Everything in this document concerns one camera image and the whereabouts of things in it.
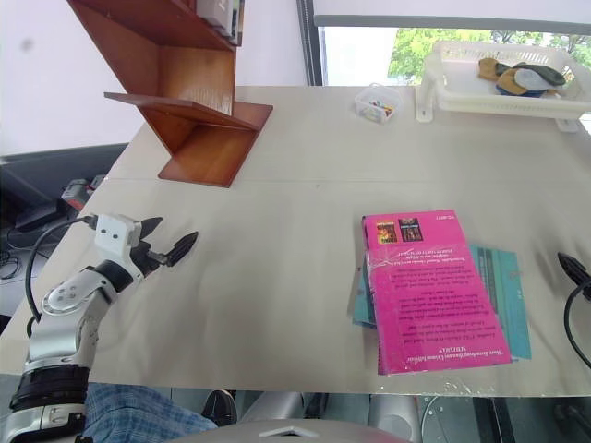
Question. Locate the red and black device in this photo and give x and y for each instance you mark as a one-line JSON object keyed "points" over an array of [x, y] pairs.
{"points": [[78, 191]]}

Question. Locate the white plastic basket rack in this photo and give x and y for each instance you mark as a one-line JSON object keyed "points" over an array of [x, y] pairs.
{"points": [[461, 92]]}

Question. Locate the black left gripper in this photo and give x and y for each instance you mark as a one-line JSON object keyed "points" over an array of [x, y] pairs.
{"points": [[148, 259]]}

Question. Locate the black flat device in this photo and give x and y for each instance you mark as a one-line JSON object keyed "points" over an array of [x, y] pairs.
{"points": [[41, 219]]}

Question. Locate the white roller blind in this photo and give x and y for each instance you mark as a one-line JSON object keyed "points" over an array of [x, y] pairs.
{"points": [[452, 11]]}

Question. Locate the wooden zigzag bookshelf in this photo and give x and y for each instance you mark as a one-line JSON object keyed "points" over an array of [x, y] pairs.
{"points": [[203, 120]]}

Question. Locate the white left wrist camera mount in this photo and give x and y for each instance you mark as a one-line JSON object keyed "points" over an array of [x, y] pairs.
{"points": [[113, 233]]}

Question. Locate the small clear plastic box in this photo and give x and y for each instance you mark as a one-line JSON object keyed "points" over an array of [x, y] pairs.
{"points": [[376, 105]]}

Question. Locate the pink paperback book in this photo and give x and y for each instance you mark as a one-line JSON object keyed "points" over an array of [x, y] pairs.
{"points": [[429, 295]]}

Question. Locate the dark window frame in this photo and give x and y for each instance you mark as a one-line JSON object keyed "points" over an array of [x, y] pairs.
{"points": [[309, 41]]}

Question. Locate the blue plaid trouser leg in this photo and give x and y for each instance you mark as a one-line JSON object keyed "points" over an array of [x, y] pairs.
{"points": [[129, 415]]}

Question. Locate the black shoe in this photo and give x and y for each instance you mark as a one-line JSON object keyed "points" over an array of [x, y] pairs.
{"points": [[220, 408]]}

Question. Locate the yellow brown cloth piece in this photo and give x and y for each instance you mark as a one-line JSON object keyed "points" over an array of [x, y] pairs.
{"points": [[487, 68]]}

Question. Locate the blue cloth piece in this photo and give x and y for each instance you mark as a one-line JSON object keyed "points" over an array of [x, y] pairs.
{"points": [[531, 92]]}

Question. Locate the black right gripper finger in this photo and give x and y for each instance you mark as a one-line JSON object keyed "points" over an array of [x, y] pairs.
{"points": [[576, 272]]}

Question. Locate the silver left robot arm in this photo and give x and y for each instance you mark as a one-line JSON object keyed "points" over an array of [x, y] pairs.
{"points": [[60, 323]]}

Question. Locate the teal paperback book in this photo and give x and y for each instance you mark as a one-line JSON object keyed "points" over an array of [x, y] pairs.
{"points": [[505, 304]]}

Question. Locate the grey cloth piece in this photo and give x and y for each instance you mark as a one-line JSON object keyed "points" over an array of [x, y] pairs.
{"points": [[531, 79]]}

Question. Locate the grey round base disc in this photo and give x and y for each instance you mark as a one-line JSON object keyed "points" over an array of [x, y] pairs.
{"points": [[445, 420]]}

